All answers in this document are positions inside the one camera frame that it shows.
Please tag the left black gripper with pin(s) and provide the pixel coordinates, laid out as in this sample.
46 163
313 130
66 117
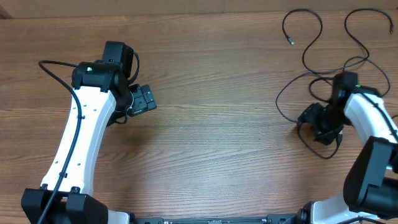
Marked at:
143 99

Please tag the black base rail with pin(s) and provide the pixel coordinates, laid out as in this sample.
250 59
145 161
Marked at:
214 219

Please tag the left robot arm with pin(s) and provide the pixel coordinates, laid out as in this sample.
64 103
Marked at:
103 92

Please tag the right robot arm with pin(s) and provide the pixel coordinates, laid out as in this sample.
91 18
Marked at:
368 195

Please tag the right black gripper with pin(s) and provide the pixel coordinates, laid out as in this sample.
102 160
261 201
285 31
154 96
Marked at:
314 119

